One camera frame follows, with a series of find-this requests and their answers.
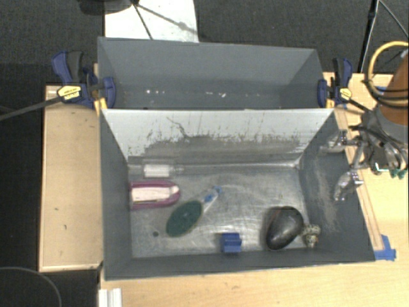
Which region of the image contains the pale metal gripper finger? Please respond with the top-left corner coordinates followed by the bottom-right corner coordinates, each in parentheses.
top-left (333, 168), bottom-right (364, 203)
top-left (318, 129), bottom-right (350, 155)

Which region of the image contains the black oval object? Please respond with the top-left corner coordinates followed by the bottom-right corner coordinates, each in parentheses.
top-left (265, 205), bottom-right (305, 251)

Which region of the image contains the small blue block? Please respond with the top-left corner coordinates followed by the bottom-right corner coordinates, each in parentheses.
top-left (220, 232), bottom-right (243, 255)

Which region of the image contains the grey metal bin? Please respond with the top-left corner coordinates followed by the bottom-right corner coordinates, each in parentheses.
top-left (95, 36), bottom-right (376, 281)

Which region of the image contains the clear tube white label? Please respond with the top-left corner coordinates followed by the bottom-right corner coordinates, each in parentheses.
top-left (127, 162), bottom-right (187, 179)

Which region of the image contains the purple and white case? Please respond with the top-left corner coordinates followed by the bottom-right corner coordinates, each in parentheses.
top-left (129, 180), bottom-right (181, 212)

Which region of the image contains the pale wood board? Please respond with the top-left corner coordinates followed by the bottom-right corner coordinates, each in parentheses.
top-left (38, 84), bottom-right (105, 273)

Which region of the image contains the green scrub brush clear handle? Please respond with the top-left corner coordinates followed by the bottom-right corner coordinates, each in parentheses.
top-left (165, 185), bottom-right (224, 238)

